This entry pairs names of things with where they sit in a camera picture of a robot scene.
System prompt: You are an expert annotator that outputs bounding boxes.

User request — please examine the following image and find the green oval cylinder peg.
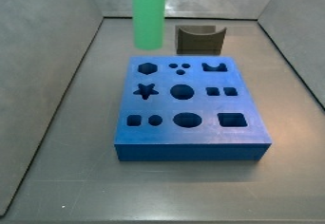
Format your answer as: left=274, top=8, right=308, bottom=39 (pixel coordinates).
left=132, top=0, right=165, bottom=49

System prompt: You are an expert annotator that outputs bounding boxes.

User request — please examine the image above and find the blue shape sorting block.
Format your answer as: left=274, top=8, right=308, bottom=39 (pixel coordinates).
left=114, top=56, right=272, bottom=160

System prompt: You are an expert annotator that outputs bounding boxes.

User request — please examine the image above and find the dark grey curved holder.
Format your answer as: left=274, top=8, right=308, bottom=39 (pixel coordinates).
left=175, top=25, right=227, bottom=55

